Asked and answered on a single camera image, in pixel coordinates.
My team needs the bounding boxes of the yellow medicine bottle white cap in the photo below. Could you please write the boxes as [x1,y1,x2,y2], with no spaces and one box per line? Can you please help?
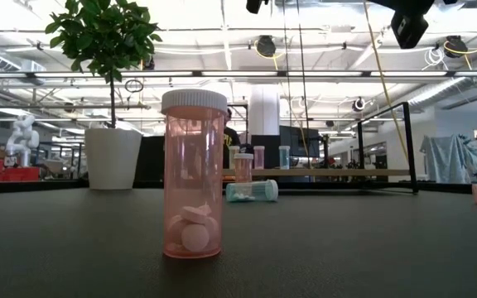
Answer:
[228,145,241,170]

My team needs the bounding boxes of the magenta medicine bottle white cap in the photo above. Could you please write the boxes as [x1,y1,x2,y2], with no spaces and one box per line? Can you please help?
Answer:
[253,145,266,170]

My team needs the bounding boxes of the blue medicine bottle white cap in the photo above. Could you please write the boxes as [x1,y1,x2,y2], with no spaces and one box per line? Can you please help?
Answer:
[278,145,291,170]

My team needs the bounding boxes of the teal medicine bottle white cap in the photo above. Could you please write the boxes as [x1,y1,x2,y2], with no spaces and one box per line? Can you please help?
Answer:
[225,179,280,204]

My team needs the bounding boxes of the white building column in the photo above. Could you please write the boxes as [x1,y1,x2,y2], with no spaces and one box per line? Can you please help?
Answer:
[248,84,282,137]

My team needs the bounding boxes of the long ceiling light bar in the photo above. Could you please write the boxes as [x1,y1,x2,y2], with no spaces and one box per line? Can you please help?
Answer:
[0,70,477,79]

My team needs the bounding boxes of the person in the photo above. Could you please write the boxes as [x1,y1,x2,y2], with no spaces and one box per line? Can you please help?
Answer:
[221,108,243,170]

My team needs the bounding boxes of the black panel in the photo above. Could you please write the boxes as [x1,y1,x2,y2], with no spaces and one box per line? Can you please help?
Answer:
[249,134,282,170]
[133,135,166,183]

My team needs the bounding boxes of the green plant in white pot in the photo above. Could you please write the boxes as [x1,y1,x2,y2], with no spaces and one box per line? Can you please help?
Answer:
[44,0,164,190]

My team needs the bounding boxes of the blue-grey draped cloth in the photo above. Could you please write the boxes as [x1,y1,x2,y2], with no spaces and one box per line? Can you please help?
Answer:
[419,133,477,185]

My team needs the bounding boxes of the black table mat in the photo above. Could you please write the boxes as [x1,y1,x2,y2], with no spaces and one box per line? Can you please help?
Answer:
[0,181,477,298]

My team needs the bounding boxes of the black ceiling cable reel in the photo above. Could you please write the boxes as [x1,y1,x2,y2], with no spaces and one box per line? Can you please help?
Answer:
[444,35,468,57]
[256,35,277,58]
[350,96,367,113]

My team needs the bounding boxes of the thin black hanging cable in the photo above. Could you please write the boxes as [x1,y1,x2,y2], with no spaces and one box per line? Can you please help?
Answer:
[282,0,291,140]
[296,0,312,166]

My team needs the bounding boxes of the orange-yellow cable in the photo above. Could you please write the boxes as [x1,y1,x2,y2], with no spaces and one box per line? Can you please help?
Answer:
[362,0,410,163]

